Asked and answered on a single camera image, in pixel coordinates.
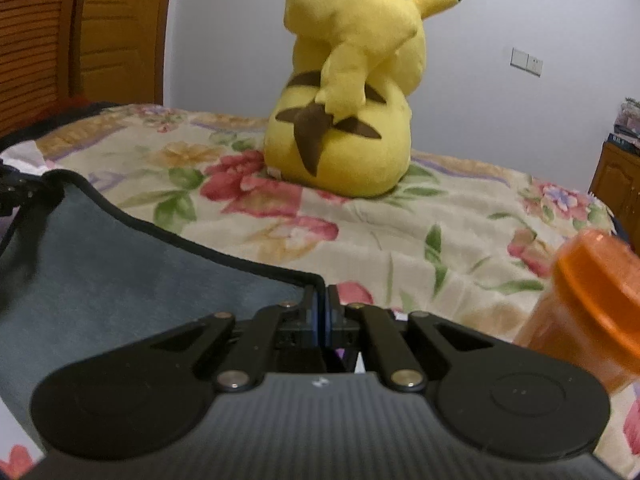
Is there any purple and grey towel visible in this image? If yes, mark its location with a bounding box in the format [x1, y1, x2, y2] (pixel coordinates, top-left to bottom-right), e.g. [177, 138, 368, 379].
[1, 170, 326, 434]

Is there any wooden louvered wardrobe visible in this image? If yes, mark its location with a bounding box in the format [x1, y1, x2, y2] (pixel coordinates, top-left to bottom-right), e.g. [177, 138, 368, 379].
[1, 0, 169, 134]

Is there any floral bed quilt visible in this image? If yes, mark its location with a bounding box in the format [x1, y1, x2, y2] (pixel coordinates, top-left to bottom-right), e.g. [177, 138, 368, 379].
[1, 105, 639, 479]

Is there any wooden cabinet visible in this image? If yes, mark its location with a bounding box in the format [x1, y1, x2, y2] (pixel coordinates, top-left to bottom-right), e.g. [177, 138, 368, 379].
[589, 141, 639, 254]

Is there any yellow Pikachu plush toy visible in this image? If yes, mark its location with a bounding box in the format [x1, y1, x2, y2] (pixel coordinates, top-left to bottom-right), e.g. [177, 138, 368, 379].
[264, 0, 462, 197]

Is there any white wall switch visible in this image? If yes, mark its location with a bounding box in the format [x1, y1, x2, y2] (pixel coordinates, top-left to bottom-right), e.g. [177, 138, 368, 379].
[510, 48, 544, 77]

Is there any clutter pile on cabinet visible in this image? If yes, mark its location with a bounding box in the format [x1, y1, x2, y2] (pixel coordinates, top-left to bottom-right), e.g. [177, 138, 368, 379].
[608, 98, 640, 155]

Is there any orange plastic cup with lid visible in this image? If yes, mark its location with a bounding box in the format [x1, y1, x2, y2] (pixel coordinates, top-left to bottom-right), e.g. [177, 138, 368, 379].
[514, 230, 639, 394]

